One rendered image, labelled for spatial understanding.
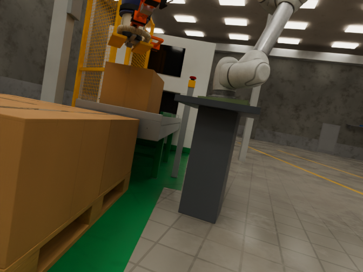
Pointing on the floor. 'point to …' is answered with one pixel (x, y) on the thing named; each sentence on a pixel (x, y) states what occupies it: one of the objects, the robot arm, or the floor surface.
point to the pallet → (68, 232)
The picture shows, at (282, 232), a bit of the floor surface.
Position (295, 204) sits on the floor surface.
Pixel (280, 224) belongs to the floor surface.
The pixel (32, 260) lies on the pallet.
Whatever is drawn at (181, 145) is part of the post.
